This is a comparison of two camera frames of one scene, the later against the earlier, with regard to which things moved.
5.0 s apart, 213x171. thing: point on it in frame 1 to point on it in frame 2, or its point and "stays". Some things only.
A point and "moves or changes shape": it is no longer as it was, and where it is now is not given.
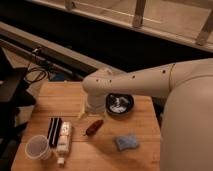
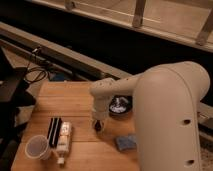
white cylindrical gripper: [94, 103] to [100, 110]
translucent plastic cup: [37, 146] stays
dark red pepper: [93, 127] moves or changes shape
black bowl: [119, 104] stays
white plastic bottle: [65, 141] stays
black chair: [13, 97] stays
